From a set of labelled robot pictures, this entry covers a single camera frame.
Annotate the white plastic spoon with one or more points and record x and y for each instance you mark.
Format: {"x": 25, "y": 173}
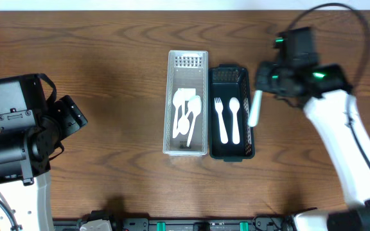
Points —
{"x": 234, "y": 106}
{"x": 187, "y": 94}
{"x": 177, "y": 101}
{"x": 183, "y": 125}
{"x": 195, "y": 107}

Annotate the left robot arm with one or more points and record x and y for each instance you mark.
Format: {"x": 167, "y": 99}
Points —
{"x": 32, "y": 127}

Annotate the white plastic fork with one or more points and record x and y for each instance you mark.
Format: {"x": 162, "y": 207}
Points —
{"x": 219, "y": 109}
{"x": 255, "y": 109}

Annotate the black perforated plastic basket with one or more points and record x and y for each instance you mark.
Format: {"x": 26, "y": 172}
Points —
{"x": 225, "y": 82}

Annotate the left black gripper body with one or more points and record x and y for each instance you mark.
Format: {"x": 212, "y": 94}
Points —
{"x": 68, "y": 119}

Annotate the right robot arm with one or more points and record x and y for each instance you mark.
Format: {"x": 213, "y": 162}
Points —
{"x": 325, "y": 96}

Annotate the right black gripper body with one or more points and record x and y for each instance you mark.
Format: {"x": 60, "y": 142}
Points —
{"x": 270, "y": 79}

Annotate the clear perforated plastic basket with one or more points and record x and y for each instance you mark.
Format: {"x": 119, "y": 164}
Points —
{"x": 186, "y": 69}

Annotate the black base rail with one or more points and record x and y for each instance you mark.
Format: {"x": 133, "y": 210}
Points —
{"x": 104, "y": 220}

